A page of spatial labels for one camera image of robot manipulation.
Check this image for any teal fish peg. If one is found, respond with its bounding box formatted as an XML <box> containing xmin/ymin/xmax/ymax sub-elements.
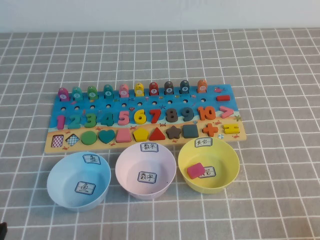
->
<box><xmin>71</xmin><ymin>86</ymin><xmax>84</xmax><ymax>101</ymax></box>

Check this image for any yellow equals sign piece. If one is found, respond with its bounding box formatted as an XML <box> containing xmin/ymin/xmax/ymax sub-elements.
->
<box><xmin>223</xmin><ymin>123</ymin><xmax>241</xmax><ymax>135</ymax></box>

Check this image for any green fish peg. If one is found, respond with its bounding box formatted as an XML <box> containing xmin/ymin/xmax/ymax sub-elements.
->
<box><xmin>86</xmin><ymin>85</ymin><xmax>98</xmax><ymax>100</ymax></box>

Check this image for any green circle piece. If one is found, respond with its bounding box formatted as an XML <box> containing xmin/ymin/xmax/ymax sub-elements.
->
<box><xmin>81</xmin><ymin>130</ymin><xmax>98</xmax><ymax>146</ymax></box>

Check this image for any brown number eight piece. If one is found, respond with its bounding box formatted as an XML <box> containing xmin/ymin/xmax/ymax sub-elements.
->
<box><xmin>166</xmin><ymin>107</ymin><xmax>179</xmax><ymax>124</ymax></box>

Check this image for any blue-green fish peg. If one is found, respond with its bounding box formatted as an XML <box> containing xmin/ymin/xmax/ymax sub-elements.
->
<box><xmin>103</xmin><ymin>84</ymin><xmax>115</xmax><ymax>100</ymax></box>

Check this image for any purple fish peg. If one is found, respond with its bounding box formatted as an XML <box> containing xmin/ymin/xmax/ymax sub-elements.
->
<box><xmin>57</xmin><ymin>87</ymin><xmax>71</xmax><ymax>102</ymax></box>

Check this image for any red number seven piece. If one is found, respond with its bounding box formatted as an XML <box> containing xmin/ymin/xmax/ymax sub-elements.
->
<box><xmin>149</xmin><ymin>108</ymin><xmax>163</xmax><ymax>125</ymax></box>

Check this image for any red rectangle puzzle piece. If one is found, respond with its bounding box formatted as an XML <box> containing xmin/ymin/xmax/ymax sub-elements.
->
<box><xmin>186</xmin><ymin>162</ymin><xmax>206</xmax><ymax>180</ymax></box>

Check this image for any pink greater-than sign piece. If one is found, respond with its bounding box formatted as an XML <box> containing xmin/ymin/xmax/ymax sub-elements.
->
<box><xmin>219</xmin><ymin>106</ymin><xmax>235</xmax><ymax>119</ymax></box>

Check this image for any red fish peg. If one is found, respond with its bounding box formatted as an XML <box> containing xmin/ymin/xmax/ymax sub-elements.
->
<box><xmin>148</xmin><ymin>81</ymin><xmax>160</xmax><ymax>97</ymax></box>

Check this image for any orange plus sign piece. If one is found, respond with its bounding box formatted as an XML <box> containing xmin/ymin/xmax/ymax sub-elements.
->
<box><xmin>202</xmin><ymin>123</ymin><xmax>220</xmax><ymax>138</ymax></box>

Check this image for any pink number five piece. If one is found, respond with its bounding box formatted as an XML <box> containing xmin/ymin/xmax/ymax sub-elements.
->
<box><xmin>117</xmin><ymin>110</ymin><xmax>131</xmax><ymax>127</ymax></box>

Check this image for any dark blue number nine piece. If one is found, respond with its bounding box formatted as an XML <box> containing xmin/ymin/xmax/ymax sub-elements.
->
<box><xmin>181</xmin><ymin>107</ymin><xmax>195</xmax><ymax>123</ymax></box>

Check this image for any teal number four piece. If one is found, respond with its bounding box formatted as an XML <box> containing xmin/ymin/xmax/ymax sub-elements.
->
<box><xmin>100</xmin><ymin>112</ymin><xmax>115</xmax><ymax>127</ymax></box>

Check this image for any grey checked tablecloth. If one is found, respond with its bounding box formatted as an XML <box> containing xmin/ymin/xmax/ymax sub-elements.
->
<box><xmin>0</xmin><ymin>28</ymin><xmax>320</xmax><ymax>240</ymax></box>

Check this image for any yellow plastic bowl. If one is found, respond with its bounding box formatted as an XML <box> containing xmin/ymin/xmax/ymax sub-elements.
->
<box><xmin>177</xmin><ymin>136</ymin><xmax>240</xmax><ymax>195</ymax></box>

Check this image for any pink trapezoid piece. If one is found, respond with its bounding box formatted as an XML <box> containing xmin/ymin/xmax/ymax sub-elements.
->
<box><xmin>115</xmin><ymin>128</ymin><xmax>133</xmax><ymax>144</ymax></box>

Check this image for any teal heart piece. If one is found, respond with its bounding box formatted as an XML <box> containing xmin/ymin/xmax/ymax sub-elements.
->
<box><xmin>97</xmin><ymin>129</ymin><xmax>116</xmax><ymax>145</ymax></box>

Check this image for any orange number ten piece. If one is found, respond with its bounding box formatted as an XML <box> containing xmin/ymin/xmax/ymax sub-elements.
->
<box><xmin>197</xmin><ymin>106</ymin><xmax>217</xmax><ymax>122</ymax></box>

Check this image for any pink fish peg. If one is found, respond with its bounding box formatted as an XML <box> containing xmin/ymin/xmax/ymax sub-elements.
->
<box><xmin>118</xmin><ymin>83</ymin><xmax>130</xmax><ymax>98</ymax></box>

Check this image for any dark blue fish peg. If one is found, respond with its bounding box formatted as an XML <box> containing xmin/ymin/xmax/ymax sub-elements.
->
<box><xmin>179</xmin><ymin>79</ymin><xmax>190</xmax><ymax>95</ymax></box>

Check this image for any brown fish peg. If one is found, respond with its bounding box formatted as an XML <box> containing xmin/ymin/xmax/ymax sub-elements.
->
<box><xmin>164</xmin><ymin>80</ymin><xmax>175</xmax><ymax>96</ymax></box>

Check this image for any dark blue square piece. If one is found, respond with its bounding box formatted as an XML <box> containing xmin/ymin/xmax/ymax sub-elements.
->
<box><xmin>182</xmin><ymin>124</ymin><xmax>200</xmax><ymax>139</ymax></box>

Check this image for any green number three piece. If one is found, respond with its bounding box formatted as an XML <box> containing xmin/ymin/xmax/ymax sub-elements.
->
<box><xmin>84</xmin><ymin>113</ymin><xmax>98</xmax><ymax>128</ymax></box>

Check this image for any light pink plastic bowl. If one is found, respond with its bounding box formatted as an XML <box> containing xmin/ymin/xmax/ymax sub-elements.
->
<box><xmin>114</xmin><ymin>142</ymin><xmax>177</xmax><ymax>200</ymax></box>

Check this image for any yellow number six piece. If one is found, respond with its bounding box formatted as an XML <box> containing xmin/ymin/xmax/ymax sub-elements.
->
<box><xmin>133</xmin><ymin>109</ymin><xmax>148</xmax><ymax>125</ymax></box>

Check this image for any red triangle piece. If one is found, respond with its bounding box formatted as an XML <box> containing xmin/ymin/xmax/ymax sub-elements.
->
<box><xmin>149</xmin><ymin>126</ymin><xmax>166</xmax><ymax>141</ymax></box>

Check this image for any orange fish peg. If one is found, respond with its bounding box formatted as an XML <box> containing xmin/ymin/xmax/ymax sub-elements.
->
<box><xmin>196</xmin><ymin>79</ymin><xmax>208</xmax><ymax>94</ymax></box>

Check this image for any yellow fish peg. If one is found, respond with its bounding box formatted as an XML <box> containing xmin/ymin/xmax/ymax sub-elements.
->
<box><xmin>134</xmin><ymin>82</ymin><xmax>145</xmax><ymax>98</ymax></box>

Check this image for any light blue plastic bowl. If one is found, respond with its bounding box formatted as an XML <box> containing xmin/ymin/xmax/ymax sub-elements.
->
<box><xmin>46</xmin><ymin>151</ymin><xmax>112</xmax><ymax>213</ymax></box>

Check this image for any teal number two piece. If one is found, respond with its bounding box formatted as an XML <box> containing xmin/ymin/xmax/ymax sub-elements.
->
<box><xmin>67</xmin><ymin>114</ymin><xmax>82</xmax><ymax>130</ymax></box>

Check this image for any colourful wooden puzzle board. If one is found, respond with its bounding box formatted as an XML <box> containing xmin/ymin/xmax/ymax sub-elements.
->
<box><xmin>43</xmin><ymin>83</ymin><xmax>247</xmax><ymax>154</ymax></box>

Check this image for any purple number one piece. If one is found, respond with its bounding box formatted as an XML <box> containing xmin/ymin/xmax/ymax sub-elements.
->
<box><xmin>56</xmin><ymin>114</ymin><xmax>66</xmax><ymax>130</ymax></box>

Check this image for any brown star piece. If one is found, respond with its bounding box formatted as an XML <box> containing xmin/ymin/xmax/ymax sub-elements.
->
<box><xmin>165</xmin><ymin>125</ymin><xmax>183</xmax><ymax>140</ymax></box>

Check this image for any yellow pentagon piece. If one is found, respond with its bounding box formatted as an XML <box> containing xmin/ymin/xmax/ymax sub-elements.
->
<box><xmin>132</xmin><ymin>127</ymin><xmax>150</xmax><ymax>143</ymax></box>

